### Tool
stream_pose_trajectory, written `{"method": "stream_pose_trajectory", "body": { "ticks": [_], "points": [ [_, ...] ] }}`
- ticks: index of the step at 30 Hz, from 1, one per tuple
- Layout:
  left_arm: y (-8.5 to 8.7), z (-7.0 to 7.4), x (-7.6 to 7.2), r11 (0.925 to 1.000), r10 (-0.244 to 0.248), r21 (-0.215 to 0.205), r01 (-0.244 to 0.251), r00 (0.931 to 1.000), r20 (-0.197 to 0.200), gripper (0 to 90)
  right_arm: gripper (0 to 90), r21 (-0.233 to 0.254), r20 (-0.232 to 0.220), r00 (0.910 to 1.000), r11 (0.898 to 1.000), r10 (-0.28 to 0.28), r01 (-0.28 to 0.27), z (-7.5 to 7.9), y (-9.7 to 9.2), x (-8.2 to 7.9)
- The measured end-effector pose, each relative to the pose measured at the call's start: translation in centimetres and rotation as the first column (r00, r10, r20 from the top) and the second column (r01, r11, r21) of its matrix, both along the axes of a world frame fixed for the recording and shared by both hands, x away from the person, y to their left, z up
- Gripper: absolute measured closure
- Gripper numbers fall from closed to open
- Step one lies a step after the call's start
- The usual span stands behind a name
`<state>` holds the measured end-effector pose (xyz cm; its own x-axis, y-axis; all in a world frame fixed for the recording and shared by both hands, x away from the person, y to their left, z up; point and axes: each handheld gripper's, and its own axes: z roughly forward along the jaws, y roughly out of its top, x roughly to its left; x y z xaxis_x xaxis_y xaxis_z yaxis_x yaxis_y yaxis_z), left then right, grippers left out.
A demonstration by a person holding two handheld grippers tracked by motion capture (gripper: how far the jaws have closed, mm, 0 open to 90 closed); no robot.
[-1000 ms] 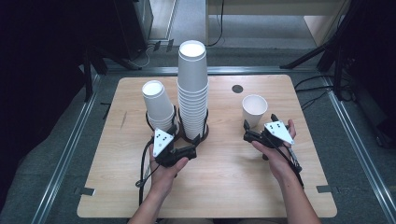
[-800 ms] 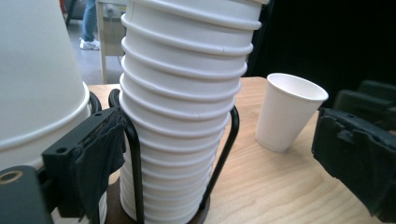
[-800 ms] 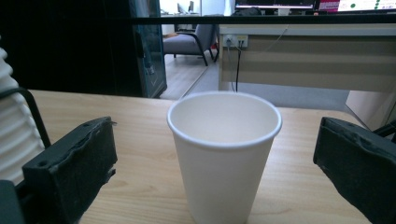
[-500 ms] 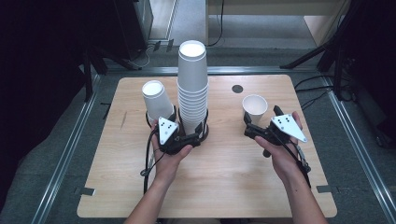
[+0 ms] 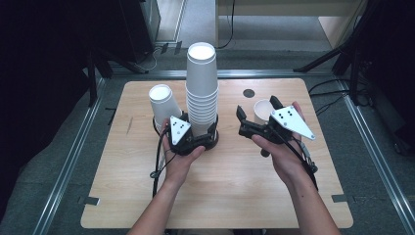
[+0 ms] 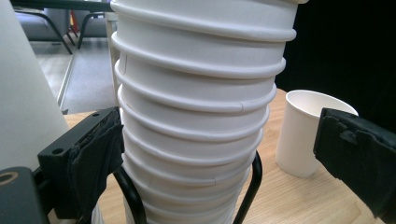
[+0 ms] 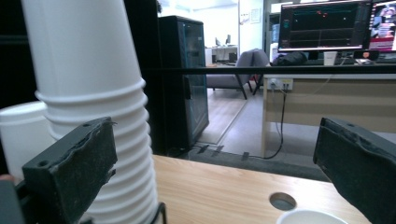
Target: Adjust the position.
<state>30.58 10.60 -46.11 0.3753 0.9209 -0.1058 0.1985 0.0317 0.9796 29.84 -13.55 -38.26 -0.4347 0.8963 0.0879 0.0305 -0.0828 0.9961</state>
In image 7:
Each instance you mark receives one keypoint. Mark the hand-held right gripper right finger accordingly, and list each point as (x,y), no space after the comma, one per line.
(361,168)

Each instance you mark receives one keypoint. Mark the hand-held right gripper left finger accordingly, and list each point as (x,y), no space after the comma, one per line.
(68,168)

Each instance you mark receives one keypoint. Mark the tall stack of white paper cups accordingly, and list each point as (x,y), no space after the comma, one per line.
(84,46)

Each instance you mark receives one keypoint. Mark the short stack of white paper cups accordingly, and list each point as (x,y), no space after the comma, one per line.
(21,133)

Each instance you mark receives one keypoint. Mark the light wooden office desk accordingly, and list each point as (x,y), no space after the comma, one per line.
(311,105)

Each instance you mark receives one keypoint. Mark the small white desk cup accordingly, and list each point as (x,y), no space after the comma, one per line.
(330,58)

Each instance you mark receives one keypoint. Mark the black bag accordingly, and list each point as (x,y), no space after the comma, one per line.
(289,59)

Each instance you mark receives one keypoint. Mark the black tape strip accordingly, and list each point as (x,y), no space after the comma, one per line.
(202,148)
(218,150)

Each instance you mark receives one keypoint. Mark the black glass-door cabinet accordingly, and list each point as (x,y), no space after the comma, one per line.
(186,93)

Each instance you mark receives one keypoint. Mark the computer monitor with pink picture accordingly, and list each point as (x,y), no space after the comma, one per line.
(384,28)

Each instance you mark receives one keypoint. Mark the wide computer monitor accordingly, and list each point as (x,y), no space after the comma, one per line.
(323,28)

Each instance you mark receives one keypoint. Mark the grey upholstered chair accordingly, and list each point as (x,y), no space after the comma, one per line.
(249,60)

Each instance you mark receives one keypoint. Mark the black horizontal bar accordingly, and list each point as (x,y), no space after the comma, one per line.
(218,70)

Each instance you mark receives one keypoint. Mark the background office desk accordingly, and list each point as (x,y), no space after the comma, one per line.
(222,51)

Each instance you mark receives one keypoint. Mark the white wall power outlet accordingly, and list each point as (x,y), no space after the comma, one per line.
(281,84)

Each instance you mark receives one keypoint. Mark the white wall notice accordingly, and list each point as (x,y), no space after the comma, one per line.
(255,15)

